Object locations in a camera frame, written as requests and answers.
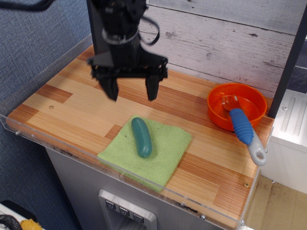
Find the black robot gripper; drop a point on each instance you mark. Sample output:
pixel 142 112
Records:
pixel 127 59

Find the green toy cucumber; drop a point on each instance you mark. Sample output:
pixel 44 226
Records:
pixel 142 137

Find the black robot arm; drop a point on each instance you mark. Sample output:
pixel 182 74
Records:
pixel 121 18

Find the green knitted cloth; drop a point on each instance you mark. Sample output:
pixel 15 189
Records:
pixel 169 144

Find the grey toy fridge cabinet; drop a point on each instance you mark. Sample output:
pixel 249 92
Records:
pixel 82 183

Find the orange plastic bowl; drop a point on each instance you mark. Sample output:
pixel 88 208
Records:
pixel 252 102

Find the silver dispenser button panel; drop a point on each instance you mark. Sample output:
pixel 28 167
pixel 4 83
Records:
pixel 121 214

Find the white ribbed appliance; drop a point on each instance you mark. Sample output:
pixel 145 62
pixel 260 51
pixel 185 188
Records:
pixel 287 144

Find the dark left vertical post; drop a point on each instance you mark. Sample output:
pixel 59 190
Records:
pixel 100 46

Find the dark vertical post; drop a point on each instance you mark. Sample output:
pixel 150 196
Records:
pixel 290 65
pixel 100 46

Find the clear acrylic guard rail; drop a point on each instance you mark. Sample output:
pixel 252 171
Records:
pixel 54 101

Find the fork with blue grey handle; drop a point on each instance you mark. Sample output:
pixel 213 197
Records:
pixel 244 130

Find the dark right vertical post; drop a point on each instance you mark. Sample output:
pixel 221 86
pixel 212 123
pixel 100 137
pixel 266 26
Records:
pixel 290 65

